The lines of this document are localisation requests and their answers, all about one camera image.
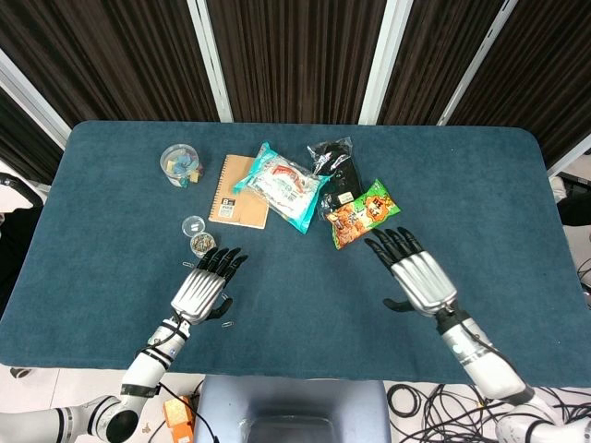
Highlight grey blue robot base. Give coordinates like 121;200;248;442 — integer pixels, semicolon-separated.
193;376;393;443

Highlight small clear paper clip tub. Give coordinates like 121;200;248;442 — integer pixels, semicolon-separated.
189;232;218;258

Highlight black chair seat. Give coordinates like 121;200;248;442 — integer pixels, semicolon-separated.
0;207;43;315

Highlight dark brown pleated curtain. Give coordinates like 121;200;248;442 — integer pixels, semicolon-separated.
0;87;66;186
450;0;591;170
0;0;221;133
207;0;387;125
378;0;507;126

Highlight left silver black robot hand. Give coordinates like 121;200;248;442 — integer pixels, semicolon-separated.
170;246;249;326

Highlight clear jar of coloured clips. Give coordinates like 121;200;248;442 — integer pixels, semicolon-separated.
159;143;204;189

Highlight small clear round lid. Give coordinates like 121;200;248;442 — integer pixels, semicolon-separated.
181;215;208;237

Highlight blue felt table cloth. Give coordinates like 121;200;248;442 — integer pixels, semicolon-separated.
0;120;591;387

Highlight orange box on floor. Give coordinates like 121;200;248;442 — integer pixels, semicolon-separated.
163;395;198;443

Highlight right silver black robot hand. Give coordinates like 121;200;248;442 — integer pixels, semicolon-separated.
364;226;458;318

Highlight black white background object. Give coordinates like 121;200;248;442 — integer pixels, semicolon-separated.
549;173;591;228

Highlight teal white snack bag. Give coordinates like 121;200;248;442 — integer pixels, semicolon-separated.
232;141;324;235

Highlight black chair armrest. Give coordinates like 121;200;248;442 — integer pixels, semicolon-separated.
0;173;46;207

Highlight brown kraft spiral notebook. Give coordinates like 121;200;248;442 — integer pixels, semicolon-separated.
207;154;271;231

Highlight white frame post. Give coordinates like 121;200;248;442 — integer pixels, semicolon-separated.
547;146;591;179
187;0;235;124
0;48;73;151
357;0;415;126
436;0;521;126

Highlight black socks in clear bag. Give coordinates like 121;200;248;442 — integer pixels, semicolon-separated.
307;136;366;218

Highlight green orange snack bag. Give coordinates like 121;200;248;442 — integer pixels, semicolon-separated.
324;178;402;251

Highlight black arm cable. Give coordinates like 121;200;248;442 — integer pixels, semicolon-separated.
156;381;219;443

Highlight tangled black floor cables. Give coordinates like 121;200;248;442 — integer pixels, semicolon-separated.
385;382;591;443

